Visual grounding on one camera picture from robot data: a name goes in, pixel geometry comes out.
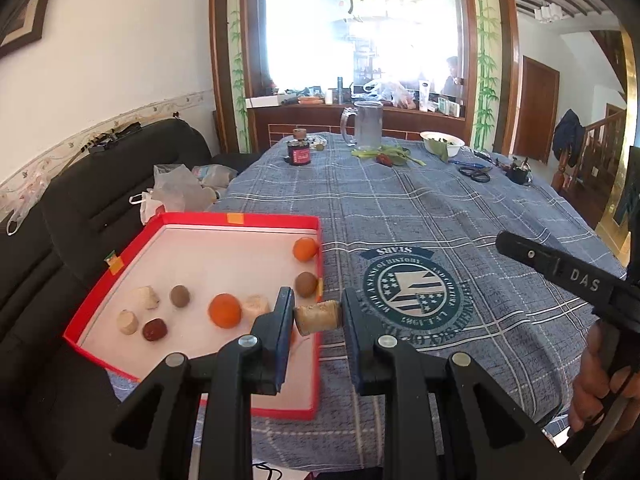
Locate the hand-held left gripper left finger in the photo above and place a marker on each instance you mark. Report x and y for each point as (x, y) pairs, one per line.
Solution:
(282, 340)

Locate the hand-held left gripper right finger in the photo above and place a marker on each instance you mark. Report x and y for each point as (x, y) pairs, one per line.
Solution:
(352, 345)

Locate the small orange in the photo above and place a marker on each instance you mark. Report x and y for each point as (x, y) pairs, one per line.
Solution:
(225, 311)
(305, 249)

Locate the red cardboard box tray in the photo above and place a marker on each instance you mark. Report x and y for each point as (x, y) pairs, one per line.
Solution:
(210, 260)

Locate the red jujube date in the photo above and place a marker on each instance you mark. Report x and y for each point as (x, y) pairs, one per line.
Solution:
(154, 330)
(384, 159)

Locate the person's right hand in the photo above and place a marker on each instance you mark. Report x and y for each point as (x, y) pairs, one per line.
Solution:
(592, 390)

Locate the small black container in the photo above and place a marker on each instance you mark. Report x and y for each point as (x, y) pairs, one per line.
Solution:
(517, 173)

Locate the wooden stair railing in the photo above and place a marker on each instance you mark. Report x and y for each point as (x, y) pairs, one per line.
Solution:
(600, 160)

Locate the blue plaid tablecloth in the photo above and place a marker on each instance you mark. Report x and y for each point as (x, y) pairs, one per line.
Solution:
(450, 220)

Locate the black scissors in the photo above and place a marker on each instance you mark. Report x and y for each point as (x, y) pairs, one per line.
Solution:
(477, 173)

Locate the dark hanging jacket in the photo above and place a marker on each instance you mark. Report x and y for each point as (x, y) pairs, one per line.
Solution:
(567, 132)

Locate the small dark gadget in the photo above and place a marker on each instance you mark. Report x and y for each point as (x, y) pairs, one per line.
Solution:
(492, 158)

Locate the blue thin tool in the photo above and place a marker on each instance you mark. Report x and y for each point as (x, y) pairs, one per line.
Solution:
(470, 162)

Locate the brown wooden door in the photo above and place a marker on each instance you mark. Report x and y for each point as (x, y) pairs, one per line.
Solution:
(535, 105)

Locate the crumpled pale plastic bag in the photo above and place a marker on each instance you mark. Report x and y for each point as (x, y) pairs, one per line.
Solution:
(215, 175)

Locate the clear plastic bag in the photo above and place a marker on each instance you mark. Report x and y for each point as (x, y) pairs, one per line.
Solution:
(175, 190)

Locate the dark jar with red label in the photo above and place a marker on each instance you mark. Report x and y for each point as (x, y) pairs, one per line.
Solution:
(299, 152)

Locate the white bowl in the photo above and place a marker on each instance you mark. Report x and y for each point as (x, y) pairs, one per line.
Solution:
(435, 139)

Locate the green leaves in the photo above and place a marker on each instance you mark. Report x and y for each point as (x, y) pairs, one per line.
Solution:
(400, 152)

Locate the small white packets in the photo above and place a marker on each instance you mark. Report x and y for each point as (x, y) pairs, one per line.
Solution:
(317, 141)

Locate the small cartons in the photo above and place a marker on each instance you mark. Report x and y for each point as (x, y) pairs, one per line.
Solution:
(447, 107)

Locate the clear glass mug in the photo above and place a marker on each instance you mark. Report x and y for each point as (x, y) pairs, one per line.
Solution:
(369, 125)

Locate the wooden glass partition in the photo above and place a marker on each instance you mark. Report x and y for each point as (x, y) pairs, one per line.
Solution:
(320, 120)

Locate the white tube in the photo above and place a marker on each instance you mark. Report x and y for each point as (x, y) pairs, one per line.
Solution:
(424, 96)

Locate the flat white box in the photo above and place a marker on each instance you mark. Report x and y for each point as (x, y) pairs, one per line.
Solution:
(270, 101)

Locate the flat orange item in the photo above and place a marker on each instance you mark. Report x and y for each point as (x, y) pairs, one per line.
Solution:
(310, 100)

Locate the black sofa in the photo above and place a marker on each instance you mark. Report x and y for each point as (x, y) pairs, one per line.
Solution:
(75, 200)

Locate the tall dark bottle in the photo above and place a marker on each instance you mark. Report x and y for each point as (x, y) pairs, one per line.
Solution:
(340, 91)

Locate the translucent plastic bag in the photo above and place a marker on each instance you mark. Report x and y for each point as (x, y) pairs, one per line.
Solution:
(392, 92)

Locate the white ceiling lamp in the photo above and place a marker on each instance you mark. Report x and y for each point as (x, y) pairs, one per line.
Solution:
(547, 11)

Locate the long black tool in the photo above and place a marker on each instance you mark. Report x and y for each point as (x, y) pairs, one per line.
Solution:
(107, 137)

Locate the white plastic bag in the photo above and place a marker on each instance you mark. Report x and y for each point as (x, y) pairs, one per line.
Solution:
(20, 210)

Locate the framed horse painting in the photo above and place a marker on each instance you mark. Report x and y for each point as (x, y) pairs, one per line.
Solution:
(20, 15)

